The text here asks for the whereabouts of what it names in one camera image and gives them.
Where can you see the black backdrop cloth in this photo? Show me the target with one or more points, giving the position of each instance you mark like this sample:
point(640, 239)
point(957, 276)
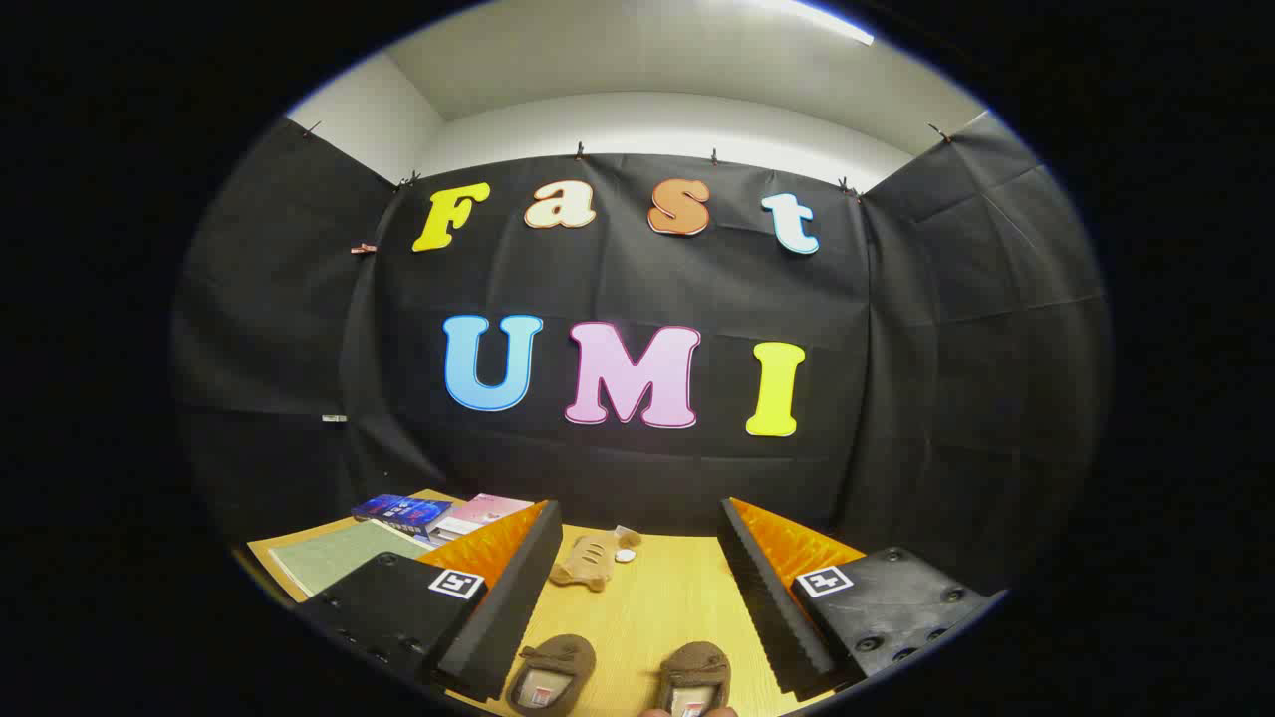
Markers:
point(697, 289)

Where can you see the white book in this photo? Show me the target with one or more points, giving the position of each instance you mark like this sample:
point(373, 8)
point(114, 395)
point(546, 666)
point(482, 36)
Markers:
point(448, 534)

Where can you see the brown fuzzy shoe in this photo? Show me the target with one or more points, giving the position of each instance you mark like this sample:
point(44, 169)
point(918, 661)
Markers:
point(558, 659)
point(697, 660)

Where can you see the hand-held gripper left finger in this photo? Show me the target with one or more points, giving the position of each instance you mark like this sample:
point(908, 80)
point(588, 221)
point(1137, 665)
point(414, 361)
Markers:
point(498, 607)

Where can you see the tan striped plush toy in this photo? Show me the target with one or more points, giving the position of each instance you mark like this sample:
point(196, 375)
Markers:
point(588, 563)

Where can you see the green fabric storage box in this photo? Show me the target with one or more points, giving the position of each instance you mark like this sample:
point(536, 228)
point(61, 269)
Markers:
point(339, 558)

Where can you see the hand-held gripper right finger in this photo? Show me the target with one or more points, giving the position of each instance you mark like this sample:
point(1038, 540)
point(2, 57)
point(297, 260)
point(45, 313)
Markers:
point(772, 607)

